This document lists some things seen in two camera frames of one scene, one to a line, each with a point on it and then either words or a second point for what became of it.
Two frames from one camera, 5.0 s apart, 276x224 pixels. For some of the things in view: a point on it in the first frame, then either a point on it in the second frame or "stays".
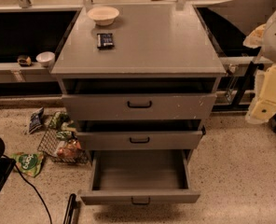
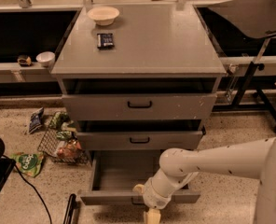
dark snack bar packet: [104, 41] stays
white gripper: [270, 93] → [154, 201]
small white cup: [46, 58] stays
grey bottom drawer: [141, 177] stays
